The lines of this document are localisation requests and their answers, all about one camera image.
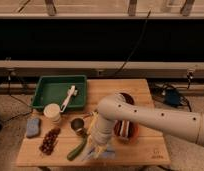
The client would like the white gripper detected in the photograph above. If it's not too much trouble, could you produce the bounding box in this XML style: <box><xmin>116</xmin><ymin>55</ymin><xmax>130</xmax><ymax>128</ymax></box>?
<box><xmin>88</xmin><ymin>136</ymin><xmax>108</xmax><ymax>157</ymax></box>

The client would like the light blue towel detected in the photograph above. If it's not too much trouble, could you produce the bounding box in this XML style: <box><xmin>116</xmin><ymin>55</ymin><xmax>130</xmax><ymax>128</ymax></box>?
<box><xmin>87</xmin><ymin>146</ymin><xmax>115</xmax><ymax>159</ymax></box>

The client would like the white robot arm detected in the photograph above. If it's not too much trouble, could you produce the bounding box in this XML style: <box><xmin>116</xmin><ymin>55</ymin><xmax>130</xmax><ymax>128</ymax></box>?
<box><xmin>90</xmin><ymin>93</ymin><xmax>204</xmax><ymax>158</ymax></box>

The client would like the dark metal cup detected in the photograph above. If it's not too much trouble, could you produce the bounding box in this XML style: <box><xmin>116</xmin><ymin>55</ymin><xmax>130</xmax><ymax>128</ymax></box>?
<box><xmin>71</xmin><ymin>118</ymin><xmax>84</xmax><ymax>135</ymax></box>

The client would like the white plastic cup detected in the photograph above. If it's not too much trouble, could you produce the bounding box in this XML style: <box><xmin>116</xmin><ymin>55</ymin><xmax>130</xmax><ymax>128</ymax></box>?
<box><xmin>43</xmin><ymin>103</ymin><xmax>61</xmax><ymax>123</ymax></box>

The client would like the green cucumber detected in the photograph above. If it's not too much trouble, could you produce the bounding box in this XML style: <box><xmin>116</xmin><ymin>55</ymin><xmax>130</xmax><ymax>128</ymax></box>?
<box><xmin>67</xmin><ymin>137</ymin><xmax>87</xmax><ymax>161</ymax></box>

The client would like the yellow banana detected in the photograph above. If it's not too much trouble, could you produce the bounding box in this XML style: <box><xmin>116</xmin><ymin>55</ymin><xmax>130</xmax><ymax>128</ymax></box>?
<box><xmin>87</xmin><ymin>113</ymin><xmax>97</xmax><ymax>135</ymax></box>

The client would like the striped item in bowl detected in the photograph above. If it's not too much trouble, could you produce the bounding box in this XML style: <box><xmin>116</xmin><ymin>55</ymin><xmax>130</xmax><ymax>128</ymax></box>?
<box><xmin>115</xmin><ymin>121</ymin><xmax>130</xmax><ymax>137</ymax></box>

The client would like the orange bowl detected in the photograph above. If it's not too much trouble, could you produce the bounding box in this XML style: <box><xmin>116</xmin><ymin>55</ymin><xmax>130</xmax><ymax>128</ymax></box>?
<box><xmin>114</xmin><ymin>121</ymin><xmax>139</xmax><ymax>144</ymax></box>

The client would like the bunch of dark grapes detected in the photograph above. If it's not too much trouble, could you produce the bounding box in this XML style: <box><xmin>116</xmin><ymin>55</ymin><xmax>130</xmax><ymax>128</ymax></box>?
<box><xmin>39</xmin><ymin>128</ymin><xmax>60</xmax><ymax>155</ymax></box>

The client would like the wooden table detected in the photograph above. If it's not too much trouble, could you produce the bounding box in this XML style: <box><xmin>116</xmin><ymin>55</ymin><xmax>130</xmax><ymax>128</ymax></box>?
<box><xmin>16</xmin><ymin>79</ymin><xmax>170</xmax><ymax>167</ymax></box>

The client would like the dark brown bowl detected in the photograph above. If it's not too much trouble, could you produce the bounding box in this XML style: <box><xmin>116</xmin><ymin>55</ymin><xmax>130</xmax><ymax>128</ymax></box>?
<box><xmin>119</xmin><ymin>93</ymin><xmax>134</xmax><ymax>105</ymax></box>

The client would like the white dish brush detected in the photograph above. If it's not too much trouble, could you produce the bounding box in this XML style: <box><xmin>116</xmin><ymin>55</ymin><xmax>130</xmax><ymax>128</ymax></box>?
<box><xmin>60</xmin><ymin>85</ymin><xmax>78</xmax><ymax>113</ymax></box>

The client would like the blue sponge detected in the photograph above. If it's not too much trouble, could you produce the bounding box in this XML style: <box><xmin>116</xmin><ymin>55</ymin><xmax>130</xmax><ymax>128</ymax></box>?
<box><xmin>26</xmin><ymin>118</ymin><xmax>41</xmax><ymax>138</ymax></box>

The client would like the green plastic tray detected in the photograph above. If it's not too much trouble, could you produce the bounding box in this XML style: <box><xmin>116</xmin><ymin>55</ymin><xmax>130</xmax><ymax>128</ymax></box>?
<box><xmin>31</xmin><ymin>75</ymin><xmax>87</xmax><ymax>111</ymax></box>

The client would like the black cable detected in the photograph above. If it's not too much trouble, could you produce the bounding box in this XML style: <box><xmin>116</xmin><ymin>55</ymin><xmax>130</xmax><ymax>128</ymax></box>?
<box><xmin>115</xmin><ymin>10</ymin><xmax>152</xmax><ymax>76</ymax></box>

